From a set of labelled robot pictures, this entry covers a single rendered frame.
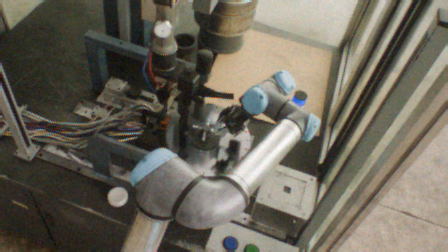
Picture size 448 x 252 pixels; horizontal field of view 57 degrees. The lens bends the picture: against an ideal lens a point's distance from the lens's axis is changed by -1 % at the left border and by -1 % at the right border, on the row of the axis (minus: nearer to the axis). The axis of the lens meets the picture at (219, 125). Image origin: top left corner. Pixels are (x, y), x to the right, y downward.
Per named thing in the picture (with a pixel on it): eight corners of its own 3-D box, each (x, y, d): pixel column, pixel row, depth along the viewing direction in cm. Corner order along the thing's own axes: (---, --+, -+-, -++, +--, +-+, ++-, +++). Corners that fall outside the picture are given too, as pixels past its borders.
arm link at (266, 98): (279, 104, 110) (295, 94, 118) (245, 83, 113) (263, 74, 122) (267, 127, 114) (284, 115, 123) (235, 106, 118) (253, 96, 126)
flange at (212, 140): (196, 152, 144) (196, 148, 142) (185, 128, 150) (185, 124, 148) (225, 145, 147) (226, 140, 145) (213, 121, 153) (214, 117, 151)
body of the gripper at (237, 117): (217, 123, 135) (241, 104, 128) (225, 109, 142) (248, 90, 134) (233, 139, 137) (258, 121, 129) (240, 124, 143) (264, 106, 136)
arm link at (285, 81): (274, 70, 120) (286, 64, 126) (249, 91, 126) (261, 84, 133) (290, 93, 119) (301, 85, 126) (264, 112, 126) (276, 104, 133)
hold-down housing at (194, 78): (196, 112, 139) (201, 68, 124) (189, 121, 136) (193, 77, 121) (182, 105, 140) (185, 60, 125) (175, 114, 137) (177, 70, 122)
